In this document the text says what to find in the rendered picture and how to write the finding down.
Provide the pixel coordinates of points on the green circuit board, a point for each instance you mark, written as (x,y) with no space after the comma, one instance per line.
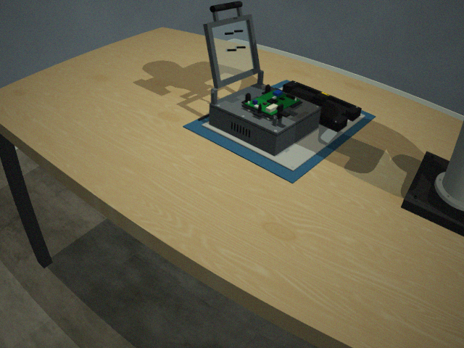
(271,100)

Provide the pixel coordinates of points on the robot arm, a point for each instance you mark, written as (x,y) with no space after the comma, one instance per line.
(451,186)

